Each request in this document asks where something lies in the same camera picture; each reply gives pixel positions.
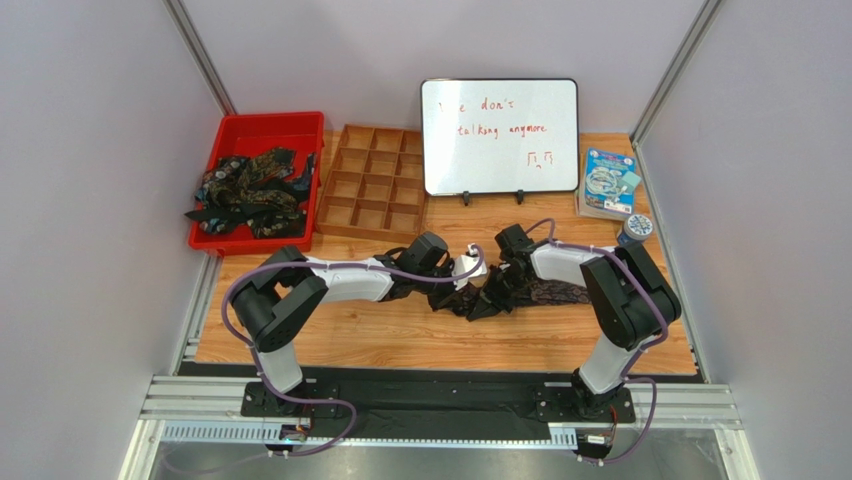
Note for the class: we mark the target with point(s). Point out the dark paisley tie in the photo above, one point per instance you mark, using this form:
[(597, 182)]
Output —
[(549, 293)]

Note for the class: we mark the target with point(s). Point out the pile of patterned ties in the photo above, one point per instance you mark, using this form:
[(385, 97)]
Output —
[(266, 193)]

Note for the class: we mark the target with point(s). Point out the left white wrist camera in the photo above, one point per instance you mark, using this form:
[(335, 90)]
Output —
[(469, 266)]

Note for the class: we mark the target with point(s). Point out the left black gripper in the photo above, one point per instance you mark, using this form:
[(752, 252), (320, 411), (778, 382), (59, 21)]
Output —
[(446, 292)]

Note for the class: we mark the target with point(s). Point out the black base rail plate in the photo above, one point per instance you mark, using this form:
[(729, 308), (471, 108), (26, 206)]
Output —
[(436, 405)]

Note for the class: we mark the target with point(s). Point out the blue packaged item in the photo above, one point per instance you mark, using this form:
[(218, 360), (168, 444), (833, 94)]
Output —
[(608, 185)]

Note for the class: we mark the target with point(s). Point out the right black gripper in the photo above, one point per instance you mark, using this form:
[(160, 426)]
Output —
[(505, 282)]

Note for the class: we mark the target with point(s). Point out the red plastic bin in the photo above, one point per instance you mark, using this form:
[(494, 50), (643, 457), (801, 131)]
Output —
[(249, 136)]

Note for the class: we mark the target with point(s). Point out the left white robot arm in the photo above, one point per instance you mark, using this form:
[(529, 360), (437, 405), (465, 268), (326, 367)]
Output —
[(268, 307)]

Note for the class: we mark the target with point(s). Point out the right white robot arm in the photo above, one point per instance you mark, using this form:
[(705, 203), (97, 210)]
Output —
[(633, 302)]

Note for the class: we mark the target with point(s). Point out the whiteboard with red writing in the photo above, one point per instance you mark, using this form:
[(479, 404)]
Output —
[(500, 136)]

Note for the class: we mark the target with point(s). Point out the brown compartment tray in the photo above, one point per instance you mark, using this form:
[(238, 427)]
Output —
[(375, 188)]

